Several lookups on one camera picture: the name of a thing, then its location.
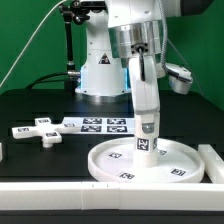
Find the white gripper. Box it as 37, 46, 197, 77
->
129, 55, 160, 139

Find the white round table top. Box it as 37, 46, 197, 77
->
88, 137, 205, 183

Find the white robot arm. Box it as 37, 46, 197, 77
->
81, 0, 214, 138

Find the white marker tag sheet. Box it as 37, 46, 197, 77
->
63, 117, 134, 135

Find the white cross-shaped table base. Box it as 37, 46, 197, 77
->
12, 117, 81, 148

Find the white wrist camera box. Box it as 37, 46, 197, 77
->
166, 63, 193, 95

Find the white right fence rail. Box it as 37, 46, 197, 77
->
198, 144, 224, 184

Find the white fence rail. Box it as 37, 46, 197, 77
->
0, 182, 224, 211
198, 144, 224, 184

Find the black cable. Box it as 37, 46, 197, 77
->
25, 71, 73, 90

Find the white front fence rail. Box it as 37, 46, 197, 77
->
0, 182, 224, 211

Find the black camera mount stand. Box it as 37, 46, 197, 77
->
59, 0, 111, 96

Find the white cable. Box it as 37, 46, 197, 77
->
0, 0, 68, 88

